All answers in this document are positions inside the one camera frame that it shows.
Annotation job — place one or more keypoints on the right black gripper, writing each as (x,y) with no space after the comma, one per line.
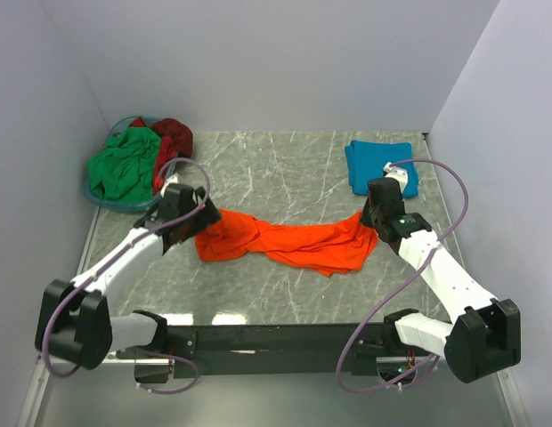
(364,216)

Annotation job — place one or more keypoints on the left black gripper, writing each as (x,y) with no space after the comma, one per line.
(206,216)

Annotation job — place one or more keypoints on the orange t shirt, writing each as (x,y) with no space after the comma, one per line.
(340,247)

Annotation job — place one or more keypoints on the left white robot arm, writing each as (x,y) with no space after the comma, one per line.
(75,323)

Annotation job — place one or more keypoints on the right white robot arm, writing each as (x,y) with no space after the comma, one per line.
(483,333)

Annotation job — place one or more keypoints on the folded blue t shirt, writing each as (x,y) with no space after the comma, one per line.
(366,160)

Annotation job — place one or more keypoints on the green t shirt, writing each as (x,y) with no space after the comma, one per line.
(123,170)

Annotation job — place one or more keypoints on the dark red t shirt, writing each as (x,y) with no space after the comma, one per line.
(176,141)

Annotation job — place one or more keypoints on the blue plastic basket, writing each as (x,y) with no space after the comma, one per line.
(119,127)

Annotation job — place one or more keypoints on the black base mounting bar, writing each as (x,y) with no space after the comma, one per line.
(280,349)

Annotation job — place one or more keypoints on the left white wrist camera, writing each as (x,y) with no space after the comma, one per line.
(167,182)

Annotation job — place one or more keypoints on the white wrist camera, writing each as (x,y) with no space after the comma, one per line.
(397,173)
(167,182)

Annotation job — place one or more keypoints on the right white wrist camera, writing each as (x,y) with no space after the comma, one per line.
(397,173)

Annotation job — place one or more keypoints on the aluminium frame rail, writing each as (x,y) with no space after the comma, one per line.
(156,368)

